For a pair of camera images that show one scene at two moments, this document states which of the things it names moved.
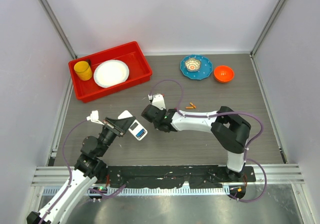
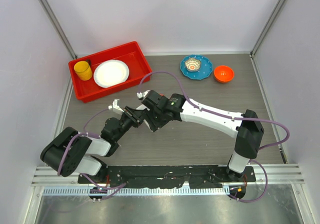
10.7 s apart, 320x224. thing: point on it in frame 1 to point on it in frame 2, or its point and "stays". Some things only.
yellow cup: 83,70 stays
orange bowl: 224,73 stays
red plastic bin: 130,53 stays
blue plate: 204,72 stays
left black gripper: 120,126 to 137,117
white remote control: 138,131 to 142,107
